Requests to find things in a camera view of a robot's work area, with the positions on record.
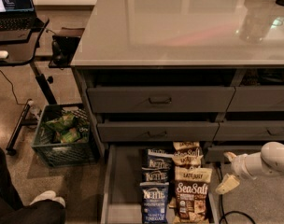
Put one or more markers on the white shoe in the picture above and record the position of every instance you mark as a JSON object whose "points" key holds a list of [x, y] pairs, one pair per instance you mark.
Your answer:
{"points": [[48, 197]]}

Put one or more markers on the front blue Kettle bag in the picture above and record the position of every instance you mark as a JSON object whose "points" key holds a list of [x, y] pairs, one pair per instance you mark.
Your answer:
{"points": [[154, 202]]}

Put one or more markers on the rear brown chip bag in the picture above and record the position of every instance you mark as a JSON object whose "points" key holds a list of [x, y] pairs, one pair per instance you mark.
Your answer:
{"points": [[185, 145]]}

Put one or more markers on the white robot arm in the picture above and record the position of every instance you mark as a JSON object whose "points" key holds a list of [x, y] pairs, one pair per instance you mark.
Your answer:
{"points": [[269, 161]]}

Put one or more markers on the open bottom grey drawer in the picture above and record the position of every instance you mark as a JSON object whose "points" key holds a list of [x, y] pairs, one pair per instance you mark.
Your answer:
{"points": [[123, 197]]}

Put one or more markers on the brown sea salt bag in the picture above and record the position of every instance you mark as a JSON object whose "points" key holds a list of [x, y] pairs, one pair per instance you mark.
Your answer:
{"points": [[188, 158], [191, 188]]}

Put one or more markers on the middle right grey drawer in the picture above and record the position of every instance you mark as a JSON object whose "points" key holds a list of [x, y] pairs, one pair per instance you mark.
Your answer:
{"points": [[250, 131]]}

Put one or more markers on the blue kettle bag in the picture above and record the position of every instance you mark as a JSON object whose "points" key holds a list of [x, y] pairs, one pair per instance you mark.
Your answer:
{"points": [[159, 160], [154, 202], [154, 175]]}

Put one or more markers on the black laptop stand table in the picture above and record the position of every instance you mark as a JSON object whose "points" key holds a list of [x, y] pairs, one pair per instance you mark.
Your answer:
{"points": [[25, 53]]}

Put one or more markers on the rear blue Kettle bag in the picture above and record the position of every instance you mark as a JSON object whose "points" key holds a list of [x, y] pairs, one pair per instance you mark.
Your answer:
{"points": [[159, 160]]}

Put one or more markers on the bottom right grey drawer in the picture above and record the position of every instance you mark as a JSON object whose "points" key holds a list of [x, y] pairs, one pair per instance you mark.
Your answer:
{"points": [[216, 153]]}

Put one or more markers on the middle left grey drawer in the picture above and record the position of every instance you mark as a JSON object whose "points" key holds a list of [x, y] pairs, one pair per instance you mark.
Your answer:
{"points": [[145, 131]]}

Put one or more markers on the green snack bags in crate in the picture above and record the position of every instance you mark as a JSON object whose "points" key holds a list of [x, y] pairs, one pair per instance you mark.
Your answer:
{"points": [[68, 128]]}

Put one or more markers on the person's dark trouser leg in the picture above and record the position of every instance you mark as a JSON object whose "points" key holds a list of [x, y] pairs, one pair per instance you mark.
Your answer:
{"points": [[13, 211]]}

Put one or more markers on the black device beside counter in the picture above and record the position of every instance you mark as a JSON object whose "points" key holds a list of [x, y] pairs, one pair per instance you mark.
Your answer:
{"points": [[64, 45]]}

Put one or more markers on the open laptop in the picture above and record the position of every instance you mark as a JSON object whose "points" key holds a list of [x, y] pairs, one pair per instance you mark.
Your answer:
{"points": [[16, 15]]}

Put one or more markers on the top left grey drawer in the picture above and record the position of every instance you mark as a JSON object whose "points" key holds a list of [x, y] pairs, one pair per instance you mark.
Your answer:
{"points": [[159, 99]]}

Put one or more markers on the middle blue Kettle bag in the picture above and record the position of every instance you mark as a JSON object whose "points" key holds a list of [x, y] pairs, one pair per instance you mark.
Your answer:
{"points": [[154, 175]]}

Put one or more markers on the dark green plastic crate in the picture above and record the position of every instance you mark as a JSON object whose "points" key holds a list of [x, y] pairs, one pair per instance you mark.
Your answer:
{"points": [[57, 154]]}

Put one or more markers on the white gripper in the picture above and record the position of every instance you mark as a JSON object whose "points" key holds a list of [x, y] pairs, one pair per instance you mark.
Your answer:
{"points": [[240, 166]]}

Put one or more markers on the top right grey drawer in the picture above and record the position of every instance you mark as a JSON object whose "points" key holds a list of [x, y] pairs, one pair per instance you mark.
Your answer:
{"points": [[257, 98]]}

